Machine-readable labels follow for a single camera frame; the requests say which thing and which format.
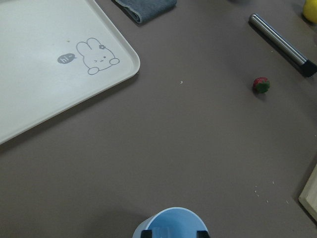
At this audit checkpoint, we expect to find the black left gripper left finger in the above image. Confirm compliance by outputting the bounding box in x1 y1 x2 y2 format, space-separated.
141 230 153 238

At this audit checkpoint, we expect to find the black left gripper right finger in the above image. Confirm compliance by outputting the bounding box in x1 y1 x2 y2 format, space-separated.
197 231 210 238

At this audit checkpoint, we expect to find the clear ice cube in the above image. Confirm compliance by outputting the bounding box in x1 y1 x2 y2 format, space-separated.
151 227 173 238

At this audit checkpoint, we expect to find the red strawberry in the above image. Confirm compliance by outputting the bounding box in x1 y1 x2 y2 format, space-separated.
253 77 270 93

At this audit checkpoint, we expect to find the light blue plastic cup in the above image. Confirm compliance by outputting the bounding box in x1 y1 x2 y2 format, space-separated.
132 207 208 238

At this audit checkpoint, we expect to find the wooden cutting board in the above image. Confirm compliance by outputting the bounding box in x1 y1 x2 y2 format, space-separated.
298 166 317 222

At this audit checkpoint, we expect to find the cream rabbit serving tray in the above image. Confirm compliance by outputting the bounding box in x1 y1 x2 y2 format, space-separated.
0 0 140 143

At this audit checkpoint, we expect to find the grey folded cloth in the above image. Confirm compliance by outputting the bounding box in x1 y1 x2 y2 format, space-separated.
114 0 177 24

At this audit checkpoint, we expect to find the yellow lemon upper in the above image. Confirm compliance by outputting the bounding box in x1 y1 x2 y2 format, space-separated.
303 0 317 24

